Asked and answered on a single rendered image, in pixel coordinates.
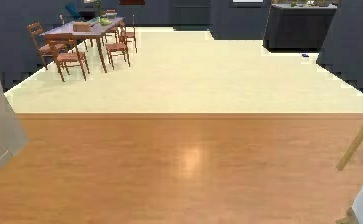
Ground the brown wooden chair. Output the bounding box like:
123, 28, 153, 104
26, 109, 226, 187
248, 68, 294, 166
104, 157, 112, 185
119, 14, 139, 54
27, 21, 67, 71
105, 20, 131, 71
48, 39, 91, 83

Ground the dark grey room door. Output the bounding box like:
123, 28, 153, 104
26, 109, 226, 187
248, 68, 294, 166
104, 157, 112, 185
173, 0, 212, 27

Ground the green house plant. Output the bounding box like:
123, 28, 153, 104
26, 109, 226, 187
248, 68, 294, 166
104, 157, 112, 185
94, 0, 113, 27

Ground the dark red framed picture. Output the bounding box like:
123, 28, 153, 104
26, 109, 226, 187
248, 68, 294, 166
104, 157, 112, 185
118, 0, 146, 6

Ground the brown wooden dining table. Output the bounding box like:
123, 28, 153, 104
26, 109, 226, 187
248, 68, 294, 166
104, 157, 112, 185
42, 16, 125, 74

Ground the tan cardboard box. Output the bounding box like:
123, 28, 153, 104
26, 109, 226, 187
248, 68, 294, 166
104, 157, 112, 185
72, 21, 93, 33

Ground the black kitchen counter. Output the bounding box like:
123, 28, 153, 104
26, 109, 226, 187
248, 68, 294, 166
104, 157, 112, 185
262, 3, 338, 53

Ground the blue armchair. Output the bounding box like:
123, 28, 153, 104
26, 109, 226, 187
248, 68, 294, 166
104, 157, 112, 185
64, 2, 84, 22

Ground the tan wooden leg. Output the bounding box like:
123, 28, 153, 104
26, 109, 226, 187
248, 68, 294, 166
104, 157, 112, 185
335, 111, 363, 172

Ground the grey chest of drawers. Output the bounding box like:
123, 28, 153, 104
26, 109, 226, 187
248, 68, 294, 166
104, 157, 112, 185
0, 69, 31, 181

